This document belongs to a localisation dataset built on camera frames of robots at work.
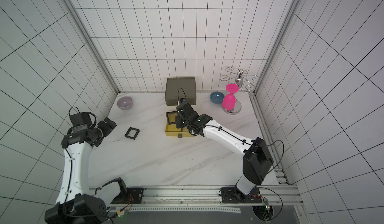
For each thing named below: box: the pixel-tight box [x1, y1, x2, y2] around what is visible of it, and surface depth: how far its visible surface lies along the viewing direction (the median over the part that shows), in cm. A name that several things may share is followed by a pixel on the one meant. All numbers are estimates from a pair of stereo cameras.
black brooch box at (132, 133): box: [124, 127, 140, 140], surface depth 97 cm
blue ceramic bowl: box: [210, 91, 225, 104], surface depth 116 cm
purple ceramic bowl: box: [117, 96, 134, 110], surface depth 109 cm
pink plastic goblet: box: [222, 83, 240, 111], surface depth 92 cm
